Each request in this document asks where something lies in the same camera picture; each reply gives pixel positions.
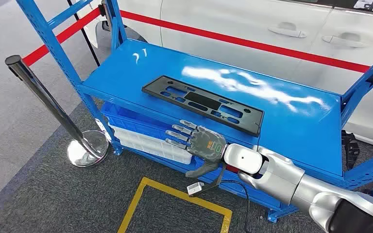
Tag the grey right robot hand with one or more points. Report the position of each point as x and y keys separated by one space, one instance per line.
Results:
x=205 y=144

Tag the black plastic plate frame part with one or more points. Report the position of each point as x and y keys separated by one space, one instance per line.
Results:
x=202 y=100

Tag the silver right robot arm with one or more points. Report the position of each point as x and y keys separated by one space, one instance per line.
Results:
x=279 y=180

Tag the blue metal shelf rack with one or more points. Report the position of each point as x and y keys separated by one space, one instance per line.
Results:
x=173 y=70

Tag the yellow floor tape square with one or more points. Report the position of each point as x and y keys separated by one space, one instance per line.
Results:
x=180 y=196

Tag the white label sticker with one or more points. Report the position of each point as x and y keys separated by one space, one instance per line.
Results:
x=103 y=129

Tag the red barrier belt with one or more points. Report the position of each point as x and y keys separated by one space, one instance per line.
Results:
x=238 y=40
x=64 y=33

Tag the white car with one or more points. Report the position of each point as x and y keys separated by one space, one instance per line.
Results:
x=238 y=19

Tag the black ribbed object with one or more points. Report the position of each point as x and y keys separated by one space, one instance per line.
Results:
x=350 y=149

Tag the thin black pole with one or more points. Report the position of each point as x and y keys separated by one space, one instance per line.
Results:
x=85 y=37

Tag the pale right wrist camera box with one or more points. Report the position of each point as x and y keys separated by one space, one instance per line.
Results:
x=195 y=188

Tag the chrome stanchion post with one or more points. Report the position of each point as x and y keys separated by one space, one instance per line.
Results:
x=45 y=96

